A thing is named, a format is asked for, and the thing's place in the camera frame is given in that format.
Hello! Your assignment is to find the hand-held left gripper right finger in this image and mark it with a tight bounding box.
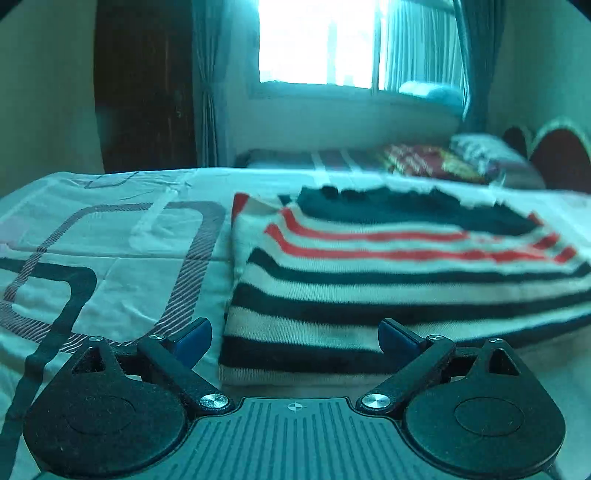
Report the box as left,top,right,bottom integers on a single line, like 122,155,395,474
355,318,527,415

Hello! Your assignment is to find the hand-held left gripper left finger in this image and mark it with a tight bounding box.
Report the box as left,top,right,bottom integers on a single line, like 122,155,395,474
68,317,234,415

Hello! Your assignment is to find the striped knit sweater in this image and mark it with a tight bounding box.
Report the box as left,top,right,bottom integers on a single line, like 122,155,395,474
218,185,591,389

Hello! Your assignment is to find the patterned white bed sheet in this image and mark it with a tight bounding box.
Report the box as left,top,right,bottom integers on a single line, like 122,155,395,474
0,168,591,480

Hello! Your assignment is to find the striped mattress sheet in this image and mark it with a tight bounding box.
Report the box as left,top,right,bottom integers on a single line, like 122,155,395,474
235,148,394,172

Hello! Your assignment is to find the red scalloped headboard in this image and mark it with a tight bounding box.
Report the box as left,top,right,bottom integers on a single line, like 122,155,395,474
501,117,591,195

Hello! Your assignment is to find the dark wooden door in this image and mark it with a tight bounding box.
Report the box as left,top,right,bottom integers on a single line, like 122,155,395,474
94,0,197,175

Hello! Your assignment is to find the teal curtain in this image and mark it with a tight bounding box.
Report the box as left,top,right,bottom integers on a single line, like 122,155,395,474
191,0,232,169
454,0,505,133

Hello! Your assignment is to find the pale sheer curtain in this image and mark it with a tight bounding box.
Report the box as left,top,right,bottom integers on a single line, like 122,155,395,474
385,0,467,93

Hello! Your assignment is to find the window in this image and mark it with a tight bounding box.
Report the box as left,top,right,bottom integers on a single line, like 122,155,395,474
252,0,463,100

